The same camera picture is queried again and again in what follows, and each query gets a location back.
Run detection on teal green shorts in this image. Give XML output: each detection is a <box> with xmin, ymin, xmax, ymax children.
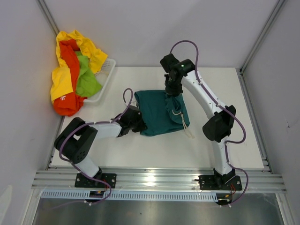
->
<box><xmin>134</xmin><ymin>90</ymin><xmax>193</xmax><ymax>137</ymax></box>

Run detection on orange shorts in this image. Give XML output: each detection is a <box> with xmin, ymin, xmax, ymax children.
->
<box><xmin>52</xmin><ymin>39</ymin><xmax>86</xmax><ymax>116</ymax></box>

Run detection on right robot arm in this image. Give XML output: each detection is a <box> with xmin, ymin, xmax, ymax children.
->
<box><xmin>160</xmin><ymin>53</ymin><xmax>236</xmax><ymax>189</ymax></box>

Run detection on lime green shorts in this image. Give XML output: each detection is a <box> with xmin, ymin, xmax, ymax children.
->
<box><xmin>75</xmin><ymin>51</ymin><xmax>102</xmax><ymax>98</ymax></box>

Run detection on yellow shorts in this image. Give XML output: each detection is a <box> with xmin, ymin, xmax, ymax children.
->
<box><xmin>50</xmin><ymin>30</ymin><xmax>108</xmax><ymax>103</ymax></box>

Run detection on white plastic basket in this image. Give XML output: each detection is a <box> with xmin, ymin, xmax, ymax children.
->
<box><xmin>84</xmin><ymin>58</ymin><xmax>116</xmax><ymax>104</ymax></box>

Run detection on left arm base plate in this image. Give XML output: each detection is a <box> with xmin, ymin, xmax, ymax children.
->
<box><xmin>75</xmin><ymin>172</ymin><xmax>117</xmax><ymax>188</ymax></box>

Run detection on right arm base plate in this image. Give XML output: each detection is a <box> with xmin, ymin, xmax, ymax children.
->
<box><xmin>199</xmin><ymin>175</ymin><xmax>242</xmax><ymax>191</ymax></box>

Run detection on slotted cable duct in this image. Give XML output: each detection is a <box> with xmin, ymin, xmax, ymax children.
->
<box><xmin>41</xmin><ymin>189</ymin><xmax>218</xmax><ymax>202</ymax></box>

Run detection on aluminium mounting rail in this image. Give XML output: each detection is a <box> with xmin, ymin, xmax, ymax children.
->
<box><xmin>31</xmin><ymin>167</ymin><xmax>287</xmax><ymax>194</ymax></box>

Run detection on right aluminium frame post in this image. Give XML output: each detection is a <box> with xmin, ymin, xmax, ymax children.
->
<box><xmin>239</xmin><ymin>0</ymin><xmax>289</xmax><ymax>75</ymax></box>

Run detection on aluminium frame post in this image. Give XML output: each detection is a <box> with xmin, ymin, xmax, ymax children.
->
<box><xmin>239</xmin><ymin>0</ymin><xmax>289</xmax><ymax>75</ymax></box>
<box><xmin>36</xmin><ymin>0</ymin><xmax>59</xmax><ymax>34</ymax></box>

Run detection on left aluminium frame post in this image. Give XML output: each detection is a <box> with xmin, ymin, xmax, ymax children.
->
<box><xmin>36</xmin><ymin>0</ymin><xmax>59</xmax><ymax>34</ymax></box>

